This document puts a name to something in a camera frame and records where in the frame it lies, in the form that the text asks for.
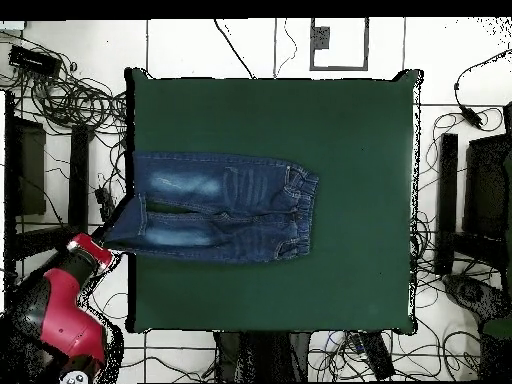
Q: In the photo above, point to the blue denim jeans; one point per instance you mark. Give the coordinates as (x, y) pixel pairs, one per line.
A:
(240, 192)

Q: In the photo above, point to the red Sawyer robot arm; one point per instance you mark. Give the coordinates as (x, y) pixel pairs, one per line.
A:
(64, 312)

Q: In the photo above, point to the black power strip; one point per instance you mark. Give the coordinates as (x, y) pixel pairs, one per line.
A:
(103, 198)

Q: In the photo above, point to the dark green table cloth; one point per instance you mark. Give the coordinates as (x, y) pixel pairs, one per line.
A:
(200, 296)

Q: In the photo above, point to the black electronics box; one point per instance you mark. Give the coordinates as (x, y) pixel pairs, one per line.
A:
(34, 60)

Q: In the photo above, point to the long black box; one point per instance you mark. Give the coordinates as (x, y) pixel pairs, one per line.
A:
(378, 356)

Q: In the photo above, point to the small grey floor box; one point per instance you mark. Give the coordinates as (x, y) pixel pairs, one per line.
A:
(321, 38)

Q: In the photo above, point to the grey wheeled base leg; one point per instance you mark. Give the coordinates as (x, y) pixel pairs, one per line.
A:
(472, 292)

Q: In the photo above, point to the black power adapter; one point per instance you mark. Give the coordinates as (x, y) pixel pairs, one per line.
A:
(472, 116)

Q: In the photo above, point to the black metal frame stand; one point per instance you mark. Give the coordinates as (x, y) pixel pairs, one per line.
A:
(447, 200)
(78, 176)

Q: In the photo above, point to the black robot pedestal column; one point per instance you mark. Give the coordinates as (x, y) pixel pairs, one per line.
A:
(264, 356)

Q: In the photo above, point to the grey square floor frame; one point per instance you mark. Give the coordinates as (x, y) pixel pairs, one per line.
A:
(339, 68)

